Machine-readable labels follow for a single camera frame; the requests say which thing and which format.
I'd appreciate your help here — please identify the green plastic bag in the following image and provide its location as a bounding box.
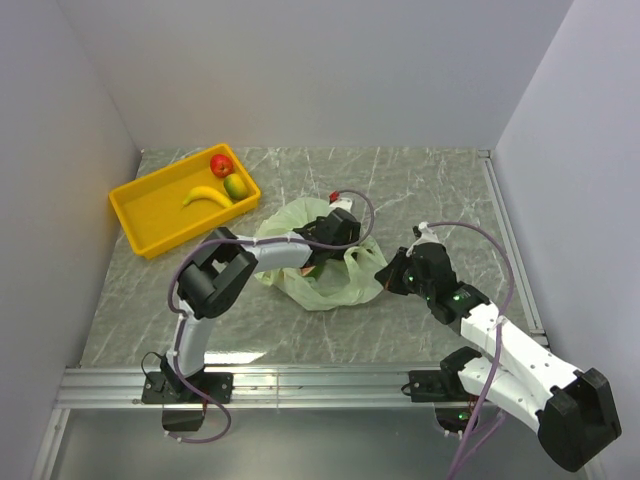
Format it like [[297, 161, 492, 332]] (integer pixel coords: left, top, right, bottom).
[[255, 197, 387, 311]]

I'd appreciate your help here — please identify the watermelon slice toy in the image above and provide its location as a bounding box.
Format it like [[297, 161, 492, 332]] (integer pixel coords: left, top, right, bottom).
[[300, 265, 324, 279]]

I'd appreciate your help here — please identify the yellow toy fruit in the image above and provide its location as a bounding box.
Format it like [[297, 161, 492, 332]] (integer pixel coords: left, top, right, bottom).
[[223, 173, 249, 201]]

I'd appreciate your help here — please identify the red toy fruit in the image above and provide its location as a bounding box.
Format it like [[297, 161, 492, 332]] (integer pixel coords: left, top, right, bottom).
[[209, 154, 234, 179]]

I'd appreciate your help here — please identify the yellow toy banana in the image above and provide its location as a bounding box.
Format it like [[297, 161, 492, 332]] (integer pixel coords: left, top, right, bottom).
[[182, 186, 234, 208]]

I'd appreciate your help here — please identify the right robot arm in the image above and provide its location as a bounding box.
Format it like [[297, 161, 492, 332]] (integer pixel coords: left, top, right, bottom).
[[375, 243, 622, 472]]

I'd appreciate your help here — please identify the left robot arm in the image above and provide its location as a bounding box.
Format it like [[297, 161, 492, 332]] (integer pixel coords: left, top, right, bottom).
[[161, 208, 361, 403]]

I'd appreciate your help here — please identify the yellow plastic tray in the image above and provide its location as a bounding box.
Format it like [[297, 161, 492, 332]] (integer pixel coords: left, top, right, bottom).
[[109, 144, 261, 259]]

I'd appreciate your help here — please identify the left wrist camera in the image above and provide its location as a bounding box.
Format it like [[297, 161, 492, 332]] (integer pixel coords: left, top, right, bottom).
[[329, 191, 354, 212]]

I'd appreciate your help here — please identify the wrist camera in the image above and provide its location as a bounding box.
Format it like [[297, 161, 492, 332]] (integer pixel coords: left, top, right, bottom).
[[411, 222, 441, 249], [329, 191, 354, 212]]

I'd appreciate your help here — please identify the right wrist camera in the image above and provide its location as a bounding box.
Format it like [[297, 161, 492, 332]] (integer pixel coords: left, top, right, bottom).
[[411, 222, 441, 249]]

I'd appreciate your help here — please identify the aluminium side rail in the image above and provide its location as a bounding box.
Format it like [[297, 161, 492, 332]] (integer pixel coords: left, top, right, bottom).
[[477, 150, 550, 350]]

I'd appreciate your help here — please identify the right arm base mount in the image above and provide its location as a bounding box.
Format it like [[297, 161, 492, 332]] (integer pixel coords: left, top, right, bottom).
[[401, 370, 476, 435]]

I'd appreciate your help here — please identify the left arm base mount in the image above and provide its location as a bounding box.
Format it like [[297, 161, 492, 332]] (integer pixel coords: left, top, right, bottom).
[[141, 369, 233, 441]]

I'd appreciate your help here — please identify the aluminium front rail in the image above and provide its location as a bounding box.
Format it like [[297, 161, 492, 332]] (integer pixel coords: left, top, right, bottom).
[[54, 363, 439, 411]]

